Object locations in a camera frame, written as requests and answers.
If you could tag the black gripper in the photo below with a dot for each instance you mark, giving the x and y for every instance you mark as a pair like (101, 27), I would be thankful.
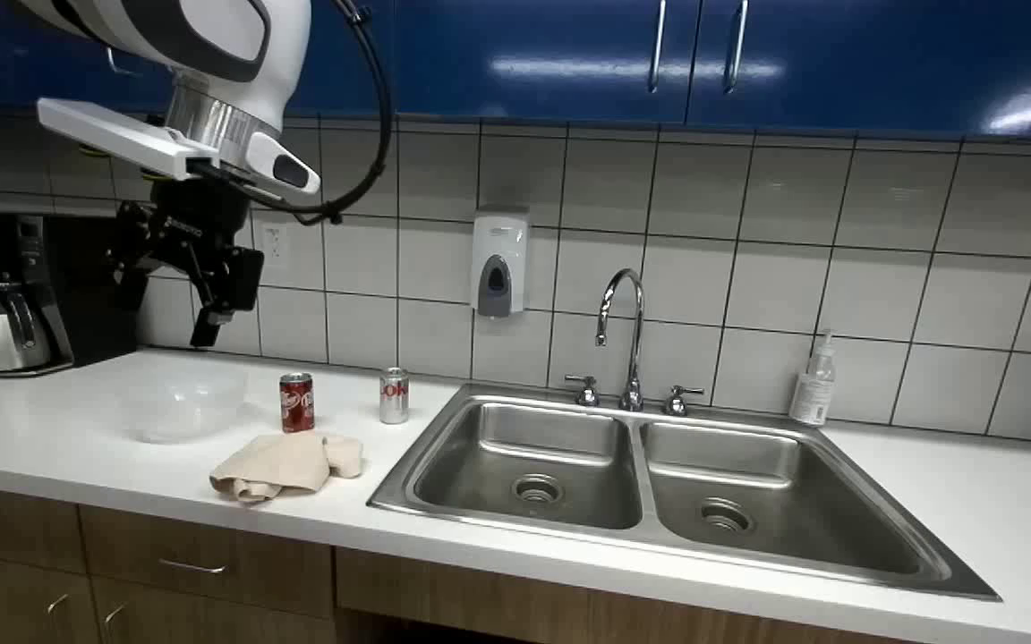
(198, 217)

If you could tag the beige waffle cloth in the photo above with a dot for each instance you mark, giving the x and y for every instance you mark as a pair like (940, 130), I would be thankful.
(285, 468)

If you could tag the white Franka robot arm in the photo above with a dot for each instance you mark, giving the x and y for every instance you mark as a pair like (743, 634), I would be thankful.
(285, 48)

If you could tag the translucent white bowl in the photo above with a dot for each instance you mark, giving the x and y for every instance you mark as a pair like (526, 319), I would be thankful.
(181, 406)

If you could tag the black coffee maker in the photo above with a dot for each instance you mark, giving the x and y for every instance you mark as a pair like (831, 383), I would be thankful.
(63, 252)

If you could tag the red soda can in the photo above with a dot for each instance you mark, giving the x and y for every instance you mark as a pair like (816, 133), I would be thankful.
(294, 403)

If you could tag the steel coffee carafe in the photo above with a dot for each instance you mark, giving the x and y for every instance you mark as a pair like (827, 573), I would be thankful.
(9, 335)

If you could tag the silver soda can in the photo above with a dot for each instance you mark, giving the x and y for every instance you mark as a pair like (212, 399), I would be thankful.
(394, 395)

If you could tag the wooden drawer front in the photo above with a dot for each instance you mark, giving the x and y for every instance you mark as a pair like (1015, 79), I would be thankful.
(267, 573)
(26, 532)

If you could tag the wooden sink front panel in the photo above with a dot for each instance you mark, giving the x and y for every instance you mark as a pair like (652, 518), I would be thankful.
(479, 594)

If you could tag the chrome gooseneck faucet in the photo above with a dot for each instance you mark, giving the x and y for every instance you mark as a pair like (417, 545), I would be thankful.
(633, 359)

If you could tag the stainless steel double sink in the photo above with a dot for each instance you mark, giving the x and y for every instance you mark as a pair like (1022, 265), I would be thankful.
(660, 525)

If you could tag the clear soap pump bottle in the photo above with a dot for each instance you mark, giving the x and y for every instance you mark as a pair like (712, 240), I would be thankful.
(814, 393)

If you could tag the white wall outlet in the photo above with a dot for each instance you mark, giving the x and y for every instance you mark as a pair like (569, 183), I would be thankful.
(272, 252)

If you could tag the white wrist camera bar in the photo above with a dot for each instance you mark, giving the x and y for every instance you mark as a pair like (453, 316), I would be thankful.
(121, 133)

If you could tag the white wall soap dispenser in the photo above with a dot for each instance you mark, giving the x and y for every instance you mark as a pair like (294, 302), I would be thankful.
(497, 246)

